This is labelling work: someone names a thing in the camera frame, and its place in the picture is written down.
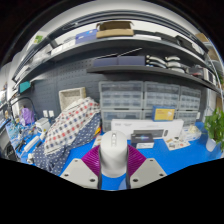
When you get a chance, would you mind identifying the purple bag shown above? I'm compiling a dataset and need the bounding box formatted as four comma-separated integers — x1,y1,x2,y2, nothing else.
20,107,35,127

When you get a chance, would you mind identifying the red blue checkered cloth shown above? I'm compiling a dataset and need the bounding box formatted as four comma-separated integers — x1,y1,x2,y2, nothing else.
43,96,101,156

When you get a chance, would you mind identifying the white power strip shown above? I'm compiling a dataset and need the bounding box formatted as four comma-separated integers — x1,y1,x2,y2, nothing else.
23,134,43,154

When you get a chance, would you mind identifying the navy polka dot cloth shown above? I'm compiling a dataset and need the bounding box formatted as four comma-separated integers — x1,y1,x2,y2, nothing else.
32,111,102,176

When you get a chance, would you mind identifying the long white keyboard box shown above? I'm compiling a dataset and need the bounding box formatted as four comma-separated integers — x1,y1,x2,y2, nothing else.
110,118,185,140

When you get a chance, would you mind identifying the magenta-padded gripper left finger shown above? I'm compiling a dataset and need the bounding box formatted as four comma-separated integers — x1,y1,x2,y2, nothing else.
59,144,103,190

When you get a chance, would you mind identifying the white wicker basket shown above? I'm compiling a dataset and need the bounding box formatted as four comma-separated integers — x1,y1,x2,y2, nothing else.
58,86,87,112

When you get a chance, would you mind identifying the green potted plant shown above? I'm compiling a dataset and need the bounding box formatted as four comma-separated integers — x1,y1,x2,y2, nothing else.
203,108,224,154

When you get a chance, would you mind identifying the clear plastic drawer cabinet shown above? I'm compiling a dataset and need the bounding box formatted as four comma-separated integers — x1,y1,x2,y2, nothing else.
179,85,203,128
143,81,182,121
98,80,145,133

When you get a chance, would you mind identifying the small white carton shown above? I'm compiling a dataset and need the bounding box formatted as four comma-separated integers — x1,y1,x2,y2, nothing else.
181,128,203,143

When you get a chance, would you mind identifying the white computer mouse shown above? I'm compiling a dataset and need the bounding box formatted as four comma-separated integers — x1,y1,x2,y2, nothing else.
99,130,129,179

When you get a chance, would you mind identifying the small white charger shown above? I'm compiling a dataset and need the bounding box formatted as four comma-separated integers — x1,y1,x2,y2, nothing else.
26,153,35,165

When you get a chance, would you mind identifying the small black box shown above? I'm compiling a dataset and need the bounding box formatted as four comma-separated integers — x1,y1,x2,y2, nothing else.
130,132,155,149

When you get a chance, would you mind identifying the white device with blue screen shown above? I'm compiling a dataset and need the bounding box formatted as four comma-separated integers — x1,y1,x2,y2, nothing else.
34,117,52,134

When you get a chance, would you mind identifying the yellow flat box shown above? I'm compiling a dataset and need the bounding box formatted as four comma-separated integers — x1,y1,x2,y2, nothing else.
151,105,176,122

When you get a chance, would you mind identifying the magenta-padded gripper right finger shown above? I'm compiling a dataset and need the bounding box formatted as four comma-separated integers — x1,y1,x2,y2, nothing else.
125,144,168,190

